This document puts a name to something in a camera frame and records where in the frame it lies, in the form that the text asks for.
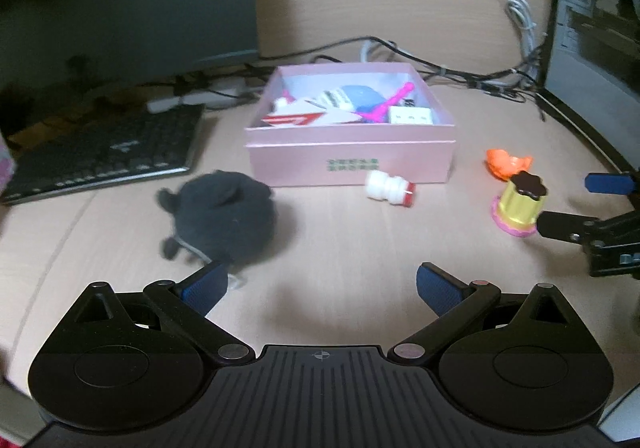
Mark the blue white milk carton toy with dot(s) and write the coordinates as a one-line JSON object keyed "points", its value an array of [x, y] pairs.
{"points": [[360, 95]]}

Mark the yellow toy cup pink base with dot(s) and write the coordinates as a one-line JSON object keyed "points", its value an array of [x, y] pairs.
{"points": [[520, 205]]}

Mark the black keyboard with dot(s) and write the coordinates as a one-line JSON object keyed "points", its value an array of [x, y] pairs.
{"points": [[110, 152]]}

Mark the black plush toy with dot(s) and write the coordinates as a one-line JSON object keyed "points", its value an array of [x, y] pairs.
{"points": [[225, 215]]}

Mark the pink cardboard box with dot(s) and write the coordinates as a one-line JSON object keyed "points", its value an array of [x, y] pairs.
{"points": [[350, 157]]}

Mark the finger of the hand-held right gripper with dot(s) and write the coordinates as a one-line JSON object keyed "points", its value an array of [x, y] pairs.
{"points": [[562, 225], [607, 183]]}

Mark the red white card box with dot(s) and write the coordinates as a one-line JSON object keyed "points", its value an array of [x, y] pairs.
{"points": [[295, 118]]}

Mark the small white bottle red cap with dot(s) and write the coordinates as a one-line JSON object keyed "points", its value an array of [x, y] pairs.
{"points": [[387, 188]]}

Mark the white power strip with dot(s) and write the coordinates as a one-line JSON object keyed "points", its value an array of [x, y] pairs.
{"points": [[200, 95]]}

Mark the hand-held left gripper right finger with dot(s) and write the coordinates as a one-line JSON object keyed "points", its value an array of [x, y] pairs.
{"points": [[440, 289]]}

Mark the orange plastic toy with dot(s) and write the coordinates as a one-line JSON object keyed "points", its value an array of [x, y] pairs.
{"points": [[505, 161]]}

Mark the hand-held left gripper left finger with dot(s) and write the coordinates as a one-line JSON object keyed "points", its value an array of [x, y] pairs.
{"points": [[206, 285]]}

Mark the small white box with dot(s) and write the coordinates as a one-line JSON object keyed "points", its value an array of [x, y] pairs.
{"points": [[410, 116]]}

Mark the pink patterned object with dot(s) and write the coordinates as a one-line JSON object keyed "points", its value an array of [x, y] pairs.
{"points": [[5, 162]]}

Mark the white computer case glass panel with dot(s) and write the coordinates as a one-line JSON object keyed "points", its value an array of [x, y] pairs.
{"points": [[600, 52]]}

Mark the pink plastic strainer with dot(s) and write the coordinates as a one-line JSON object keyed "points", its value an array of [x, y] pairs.
{"points": [[380, 111]]}

